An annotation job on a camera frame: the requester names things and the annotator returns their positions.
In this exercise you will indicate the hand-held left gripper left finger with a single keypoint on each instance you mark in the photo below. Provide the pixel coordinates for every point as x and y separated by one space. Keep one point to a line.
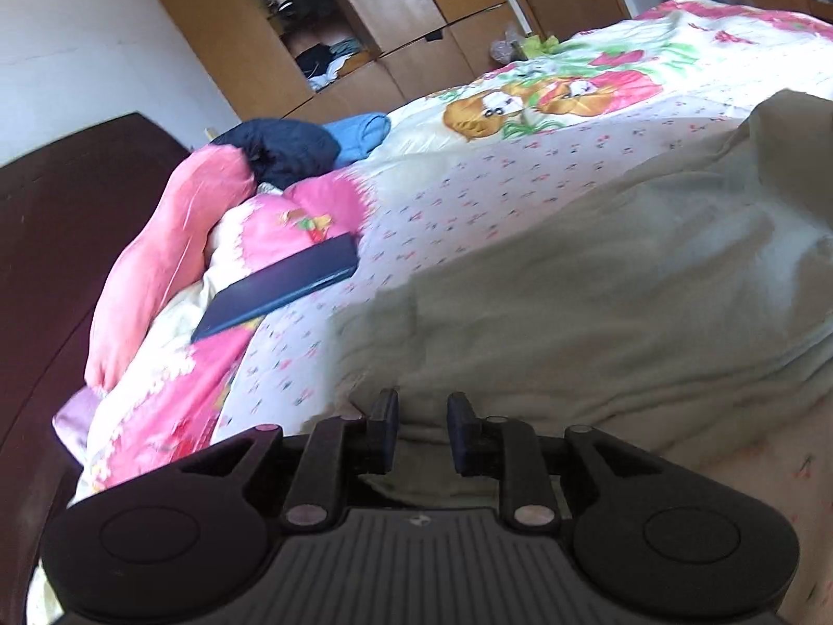
389 433

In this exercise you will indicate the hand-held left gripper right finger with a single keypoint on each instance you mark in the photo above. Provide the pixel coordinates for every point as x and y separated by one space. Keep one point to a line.
457 435

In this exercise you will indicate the light green pants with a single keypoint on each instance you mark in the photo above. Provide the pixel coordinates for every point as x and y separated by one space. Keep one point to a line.
586 273

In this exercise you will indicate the dark blue flat book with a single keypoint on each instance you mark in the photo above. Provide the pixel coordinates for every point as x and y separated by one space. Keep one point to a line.
280 286

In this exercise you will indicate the pink pillow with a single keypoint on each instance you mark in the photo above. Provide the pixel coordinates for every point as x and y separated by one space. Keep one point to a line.
156 254

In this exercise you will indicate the blue folded cloth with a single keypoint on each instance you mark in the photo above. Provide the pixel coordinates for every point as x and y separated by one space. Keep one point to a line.
358 133

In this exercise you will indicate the navy padded jacket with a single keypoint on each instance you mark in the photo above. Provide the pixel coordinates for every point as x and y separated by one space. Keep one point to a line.
286 150

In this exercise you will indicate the lilac cloth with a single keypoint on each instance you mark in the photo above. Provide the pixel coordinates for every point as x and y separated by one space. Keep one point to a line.
73 423

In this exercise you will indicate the folded clothes pile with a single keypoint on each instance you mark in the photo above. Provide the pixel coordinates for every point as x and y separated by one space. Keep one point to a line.
325 62

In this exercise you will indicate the dark wooden headboard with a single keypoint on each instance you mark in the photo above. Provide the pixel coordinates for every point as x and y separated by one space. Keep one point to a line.
52 241

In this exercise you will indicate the clear plastic bag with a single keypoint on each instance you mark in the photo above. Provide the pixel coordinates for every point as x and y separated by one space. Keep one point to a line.
506 49

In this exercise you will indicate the green bag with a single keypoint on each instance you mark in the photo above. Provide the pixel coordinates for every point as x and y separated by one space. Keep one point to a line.
540 45

